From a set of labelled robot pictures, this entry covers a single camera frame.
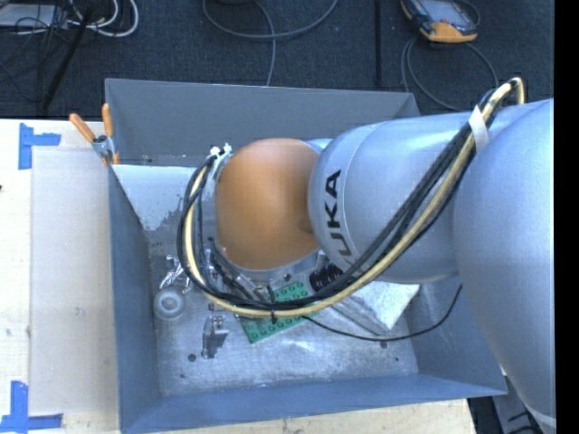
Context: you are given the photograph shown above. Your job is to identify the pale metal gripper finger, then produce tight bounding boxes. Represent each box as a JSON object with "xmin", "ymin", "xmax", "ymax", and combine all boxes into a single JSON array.
[
  {"xmin": 212, "ymin": 315, "xmax": 231, "ymax": 348},
  {"xmin": 201, "ymin": 316, "xmax": 215, "ymax": 360}
]

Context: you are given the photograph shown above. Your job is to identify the dark green flat block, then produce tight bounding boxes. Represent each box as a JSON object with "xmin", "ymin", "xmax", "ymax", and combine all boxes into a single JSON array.
[{"xmin": 234, "ymin": 280, "xmax": 319, "ymax": 344}]

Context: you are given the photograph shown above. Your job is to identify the shiny silver crumpled thing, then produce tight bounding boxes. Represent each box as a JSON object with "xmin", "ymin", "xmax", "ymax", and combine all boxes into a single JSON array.
[{"xmin": 158, "ymin": 254, "xmax": 194, "ymax": 295}]

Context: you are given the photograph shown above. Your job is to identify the grey metal bin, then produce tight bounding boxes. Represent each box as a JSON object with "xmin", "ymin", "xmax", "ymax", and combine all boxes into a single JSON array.
[{"xmin": 103, "ymin": 78, "xmax": 509, "ymax": 434}]

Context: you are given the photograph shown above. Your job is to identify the pale flat board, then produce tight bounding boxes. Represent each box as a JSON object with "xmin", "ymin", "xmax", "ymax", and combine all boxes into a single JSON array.
[{"xmin": 28, "ymin": 145, "xmax": 119, "ymax": 419}]

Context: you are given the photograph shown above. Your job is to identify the white cloth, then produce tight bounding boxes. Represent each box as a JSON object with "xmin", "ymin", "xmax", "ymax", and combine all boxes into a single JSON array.
[{"xmin": 333, "ymin": 280, "xmax": 421, "ymax": 335}]

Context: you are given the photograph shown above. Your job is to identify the black cylinder on white bracket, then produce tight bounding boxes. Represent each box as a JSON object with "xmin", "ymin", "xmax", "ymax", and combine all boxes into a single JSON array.
[{"xmin": 308, "ymin": 261, "xmax": 346, "ymax": 294}]

